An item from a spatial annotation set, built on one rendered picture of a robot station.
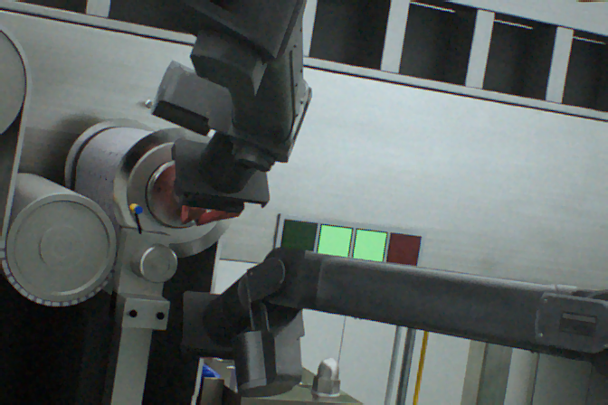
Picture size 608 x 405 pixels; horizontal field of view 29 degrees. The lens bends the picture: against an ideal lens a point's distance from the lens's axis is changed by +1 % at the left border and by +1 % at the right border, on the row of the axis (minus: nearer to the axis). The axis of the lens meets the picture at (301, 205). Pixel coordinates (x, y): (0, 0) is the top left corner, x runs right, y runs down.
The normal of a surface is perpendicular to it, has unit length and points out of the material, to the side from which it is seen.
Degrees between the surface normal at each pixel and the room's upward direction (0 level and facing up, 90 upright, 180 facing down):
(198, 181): 51
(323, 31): 90
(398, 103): 90
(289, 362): 66
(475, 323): 89
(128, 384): 90
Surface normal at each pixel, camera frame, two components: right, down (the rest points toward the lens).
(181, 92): 0.21, -0.05
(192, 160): 0.42, -0.53
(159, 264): 0.39, 0.11
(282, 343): 0.67, -0.27
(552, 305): -0.73, -0.15
